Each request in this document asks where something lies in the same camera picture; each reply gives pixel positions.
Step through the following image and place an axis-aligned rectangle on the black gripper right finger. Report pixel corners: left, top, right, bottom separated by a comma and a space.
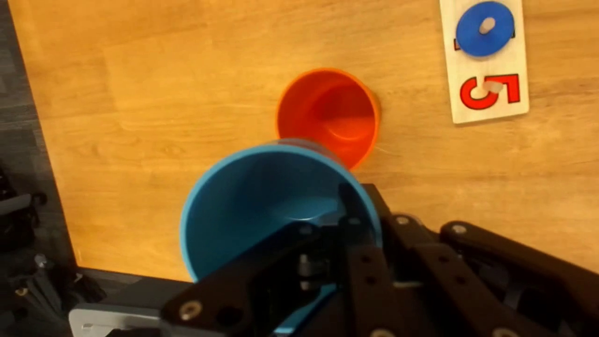
361, 182, 599, 337

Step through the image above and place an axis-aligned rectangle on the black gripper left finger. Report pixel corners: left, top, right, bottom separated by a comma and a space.
159, 182, 401, 337

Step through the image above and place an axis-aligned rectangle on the blue plastic cup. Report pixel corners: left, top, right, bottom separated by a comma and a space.
178, 141, 384, 337

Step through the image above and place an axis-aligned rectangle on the orange plastic cup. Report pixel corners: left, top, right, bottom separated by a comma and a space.
275, 68, 382, 173

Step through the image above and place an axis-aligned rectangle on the white number puzzle board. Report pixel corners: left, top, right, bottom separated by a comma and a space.
438, 0, 532, 126

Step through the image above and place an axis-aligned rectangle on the grey equipment case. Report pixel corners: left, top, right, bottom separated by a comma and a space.
66, 304, 189, 337

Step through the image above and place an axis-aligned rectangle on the red five puzzle piece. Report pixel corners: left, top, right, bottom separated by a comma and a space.
459, 74, 522, 113

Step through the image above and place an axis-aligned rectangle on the blue round puzzle piece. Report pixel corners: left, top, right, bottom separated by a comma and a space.
453, 0, 519, 61

